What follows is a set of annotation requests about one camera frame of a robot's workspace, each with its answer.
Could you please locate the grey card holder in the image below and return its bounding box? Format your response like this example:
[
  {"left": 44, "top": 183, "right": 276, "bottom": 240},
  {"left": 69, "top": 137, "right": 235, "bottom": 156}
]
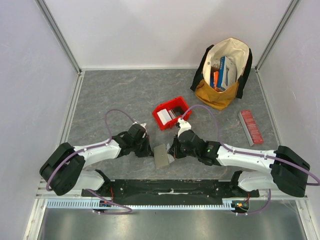
[{"left": 153, "top": 144, "right": 170, "bottom": 169}]

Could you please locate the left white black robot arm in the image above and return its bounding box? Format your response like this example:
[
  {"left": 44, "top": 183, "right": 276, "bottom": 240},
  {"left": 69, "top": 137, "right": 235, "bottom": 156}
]
[{"left": 39, "top": 122, "right": 153, "bottom": 197}]

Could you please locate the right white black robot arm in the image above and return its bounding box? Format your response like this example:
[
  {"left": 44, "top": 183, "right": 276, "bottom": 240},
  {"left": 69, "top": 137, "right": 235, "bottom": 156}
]
[{"left": 168, "top": 130, "right": 310, "bottom": 198}]

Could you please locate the red plastic bin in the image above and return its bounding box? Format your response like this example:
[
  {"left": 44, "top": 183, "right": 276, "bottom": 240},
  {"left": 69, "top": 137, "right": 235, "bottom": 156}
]
[{"left": 152, "top": 96, "right": 189, "bottom": 131}]

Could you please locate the red grey flat box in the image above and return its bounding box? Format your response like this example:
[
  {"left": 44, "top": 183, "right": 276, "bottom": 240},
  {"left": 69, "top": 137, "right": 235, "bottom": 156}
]
[{"left": 238, "top": 110, "right": 264, "bottom": 147}]

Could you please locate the blue box in bag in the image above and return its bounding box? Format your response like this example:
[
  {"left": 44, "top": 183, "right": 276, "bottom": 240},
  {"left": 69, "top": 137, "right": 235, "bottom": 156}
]
[{"left": 217, "top": 56, "right": 233, "bottom": 92}]

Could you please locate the orange box in bag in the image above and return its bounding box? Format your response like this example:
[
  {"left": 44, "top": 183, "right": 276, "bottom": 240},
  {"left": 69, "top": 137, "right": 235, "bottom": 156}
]
[{"left": 209, "top": 71, "right": 219, "bottom": 90}]

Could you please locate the yellow canvas tote bag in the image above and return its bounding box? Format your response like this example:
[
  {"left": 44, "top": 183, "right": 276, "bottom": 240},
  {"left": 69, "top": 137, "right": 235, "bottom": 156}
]
[{"left": 190, "top": 37, "right": 253, "bottom": 110}]

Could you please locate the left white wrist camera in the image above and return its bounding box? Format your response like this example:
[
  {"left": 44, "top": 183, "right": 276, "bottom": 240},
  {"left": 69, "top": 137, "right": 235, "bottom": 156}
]
[{"left": 132, "top": 121, "right": 147, "bottom": 132}]

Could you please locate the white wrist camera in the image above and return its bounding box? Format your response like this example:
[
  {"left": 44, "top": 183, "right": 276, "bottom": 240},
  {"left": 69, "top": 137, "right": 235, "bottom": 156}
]
[
  {"left": 176, "top": 118, "right": 192, "bottom": 137},
  {"left": 132, "top": 121, "right": 147, "bottom": 132}
]

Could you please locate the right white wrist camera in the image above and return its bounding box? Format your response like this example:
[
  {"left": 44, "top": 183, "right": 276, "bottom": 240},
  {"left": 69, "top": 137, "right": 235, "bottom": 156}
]
[{"left": 176, "top": 118, "right": 192, "bottom": 137}]

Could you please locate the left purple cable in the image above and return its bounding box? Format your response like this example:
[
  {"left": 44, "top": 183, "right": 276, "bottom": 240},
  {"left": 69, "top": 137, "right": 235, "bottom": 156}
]
[{"left": 46, "top": 109, "right": 141, "bottom": 192}]

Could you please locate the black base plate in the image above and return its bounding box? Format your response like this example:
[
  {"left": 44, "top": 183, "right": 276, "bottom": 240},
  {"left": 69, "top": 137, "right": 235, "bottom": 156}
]
[{"left": 95, "top": 179, "right": 260, "bottom": 206}]

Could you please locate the blue slotted cable duct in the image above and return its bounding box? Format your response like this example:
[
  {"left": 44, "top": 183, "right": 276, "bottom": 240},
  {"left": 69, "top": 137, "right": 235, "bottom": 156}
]
[{"left": 46, "top": 198, "right": 248, "bottom": 209}]

